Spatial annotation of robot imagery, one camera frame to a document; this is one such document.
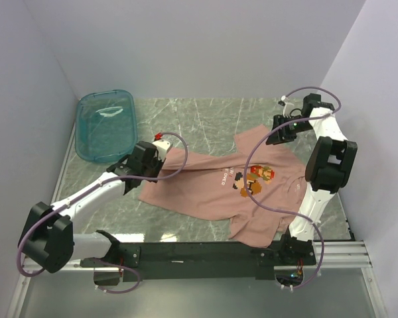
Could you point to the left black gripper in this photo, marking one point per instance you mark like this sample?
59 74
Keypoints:
159 165

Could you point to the teal transparent plastic bin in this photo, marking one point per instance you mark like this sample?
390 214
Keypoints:
106 126

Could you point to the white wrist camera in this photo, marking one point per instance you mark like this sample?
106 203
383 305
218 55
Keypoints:
163 146
289 108

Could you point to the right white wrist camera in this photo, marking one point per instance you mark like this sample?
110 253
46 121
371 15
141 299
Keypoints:
289 108

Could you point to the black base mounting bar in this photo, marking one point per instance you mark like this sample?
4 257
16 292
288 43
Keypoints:
192 260

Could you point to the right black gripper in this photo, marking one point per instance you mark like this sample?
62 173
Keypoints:
280 136

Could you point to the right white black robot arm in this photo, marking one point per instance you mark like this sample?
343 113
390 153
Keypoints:
328 170

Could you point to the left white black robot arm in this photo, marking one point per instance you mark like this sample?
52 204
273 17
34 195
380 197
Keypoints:
49 236

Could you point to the pink printed t shirt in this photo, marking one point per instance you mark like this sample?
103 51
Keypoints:
253 189

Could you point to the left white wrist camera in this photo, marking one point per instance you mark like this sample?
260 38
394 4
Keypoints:
163 146

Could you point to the aluminium extrusion rail frame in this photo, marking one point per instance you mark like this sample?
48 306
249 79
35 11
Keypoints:
337 254

